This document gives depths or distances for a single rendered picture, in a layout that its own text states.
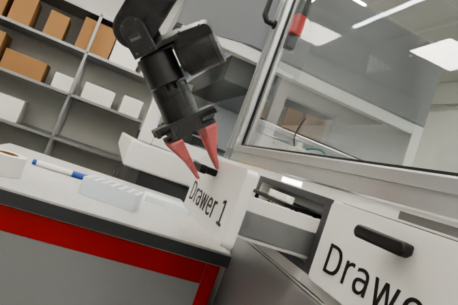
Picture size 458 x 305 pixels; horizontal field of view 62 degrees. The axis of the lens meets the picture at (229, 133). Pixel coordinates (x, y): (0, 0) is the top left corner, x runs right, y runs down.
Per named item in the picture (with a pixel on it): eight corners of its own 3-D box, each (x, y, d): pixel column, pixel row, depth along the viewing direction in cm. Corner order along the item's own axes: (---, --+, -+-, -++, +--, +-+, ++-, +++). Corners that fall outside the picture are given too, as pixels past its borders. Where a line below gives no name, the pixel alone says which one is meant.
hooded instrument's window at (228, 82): (135, 138, 141) (178, 26, 145) (124, 132, 312) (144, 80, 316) (379, 227, 173) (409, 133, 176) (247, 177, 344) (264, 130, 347)
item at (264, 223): (232, 237, 53) (247, 195, 54) (195, 201, 78) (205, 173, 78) (446, 303, 64) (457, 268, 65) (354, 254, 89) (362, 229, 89)
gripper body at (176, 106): (221, 114, 59) (201, 69, 58) (160, 142, 56) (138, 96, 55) (210, 115, 65) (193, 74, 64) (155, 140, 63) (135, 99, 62)
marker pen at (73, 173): (31, 164, 96) (33, 158, 96) (31, 163, 97) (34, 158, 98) (86, 181, 101) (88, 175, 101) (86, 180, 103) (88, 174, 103)
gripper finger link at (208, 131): (235, 165, 60) (211, 109, 58) (194, 186, 58) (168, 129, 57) (223, 161, 66) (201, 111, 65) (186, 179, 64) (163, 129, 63)
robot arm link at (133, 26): (127, 13, 60) (114, 23, 52) (193, -19, 59) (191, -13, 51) (163, 80, 65) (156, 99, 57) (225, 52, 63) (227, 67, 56)
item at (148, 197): (143, 200, 104) (146, 195, 104) (143, 195, 113) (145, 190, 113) (187, 214, 107) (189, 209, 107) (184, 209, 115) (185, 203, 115)
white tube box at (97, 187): (77, 192, 83) (83, 175, 83) (89, 189, 91) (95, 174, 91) (131, 212, 83) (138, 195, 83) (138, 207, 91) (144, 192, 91)
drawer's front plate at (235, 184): (220, 247, 51) (248, 169, 52) (182, 205, 79) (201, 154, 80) (232, 250, 51) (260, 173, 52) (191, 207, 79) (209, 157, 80)
